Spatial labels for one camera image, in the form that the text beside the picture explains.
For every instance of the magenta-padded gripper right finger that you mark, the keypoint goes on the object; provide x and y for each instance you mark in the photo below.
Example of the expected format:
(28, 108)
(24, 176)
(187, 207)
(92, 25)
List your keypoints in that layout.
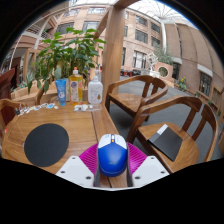
(150, 170)

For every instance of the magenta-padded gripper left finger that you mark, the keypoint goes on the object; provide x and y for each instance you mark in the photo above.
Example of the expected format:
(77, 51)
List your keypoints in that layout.
(75, 170)

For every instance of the blue and white computer mouse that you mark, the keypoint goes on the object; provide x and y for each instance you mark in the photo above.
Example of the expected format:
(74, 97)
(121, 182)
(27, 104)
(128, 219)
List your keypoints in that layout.
(112, 158)

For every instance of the round black mouse pad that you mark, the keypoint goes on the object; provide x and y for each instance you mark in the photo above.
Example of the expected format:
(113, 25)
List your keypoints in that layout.
(46, 145)

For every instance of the black notebook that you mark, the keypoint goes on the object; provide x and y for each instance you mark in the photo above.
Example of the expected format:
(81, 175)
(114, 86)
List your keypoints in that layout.
(166, 142)

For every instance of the wooden armchair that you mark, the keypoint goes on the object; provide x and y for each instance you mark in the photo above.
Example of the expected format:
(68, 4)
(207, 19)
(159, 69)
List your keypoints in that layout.
(193, 150)
(5, 103)
(41, 95)
(128, 101)

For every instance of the clear plastic packet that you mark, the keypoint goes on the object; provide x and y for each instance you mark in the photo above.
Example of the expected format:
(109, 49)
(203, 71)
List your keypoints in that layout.
(85, 107)

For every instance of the blue squeeze tube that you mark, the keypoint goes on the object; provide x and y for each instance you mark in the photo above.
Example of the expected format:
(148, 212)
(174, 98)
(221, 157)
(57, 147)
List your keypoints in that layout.
(61, 91)

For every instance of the white pump bottle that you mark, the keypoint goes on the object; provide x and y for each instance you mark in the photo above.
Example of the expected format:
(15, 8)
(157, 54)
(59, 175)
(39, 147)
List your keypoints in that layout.
(95, 91)

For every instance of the yellow detergent bottle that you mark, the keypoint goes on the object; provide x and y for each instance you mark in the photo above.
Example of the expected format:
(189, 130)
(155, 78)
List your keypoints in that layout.
(75, 88)

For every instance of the yellow flowering plant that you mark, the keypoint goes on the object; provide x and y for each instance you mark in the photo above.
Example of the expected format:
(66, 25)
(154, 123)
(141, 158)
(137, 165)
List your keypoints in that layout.
(182, 84)

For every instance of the wooden planter box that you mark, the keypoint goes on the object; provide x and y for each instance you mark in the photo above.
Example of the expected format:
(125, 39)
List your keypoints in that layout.
(20, 95)

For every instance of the white abstract sculpture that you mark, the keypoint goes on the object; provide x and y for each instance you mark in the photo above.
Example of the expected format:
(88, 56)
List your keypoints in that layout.
(152, 62)

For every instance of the dark red wooden lectern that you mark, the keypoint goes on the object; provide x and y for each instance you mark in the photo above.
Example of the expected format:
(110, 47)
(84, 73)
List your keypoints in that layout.
(6, 81)

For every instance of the large green potted plant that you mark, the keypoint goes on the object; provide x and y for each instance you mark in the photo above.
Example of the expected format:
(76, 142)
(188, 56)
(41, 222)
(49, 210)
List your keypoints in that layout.
(63, 53)

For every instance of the wooden pillar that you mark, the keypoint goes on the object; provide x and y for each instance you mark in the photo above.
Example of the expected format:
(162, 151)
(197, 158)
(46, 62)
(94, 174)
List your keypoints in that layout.
(112, 53)

